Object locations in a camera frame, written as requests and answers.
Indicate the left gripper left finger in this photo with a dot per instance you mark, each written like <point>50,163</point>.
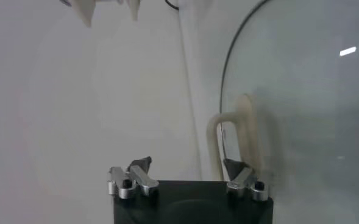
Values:
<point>139,179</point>

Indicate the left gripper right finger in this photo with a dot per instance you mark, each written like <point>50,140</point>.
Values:
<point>243,179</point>

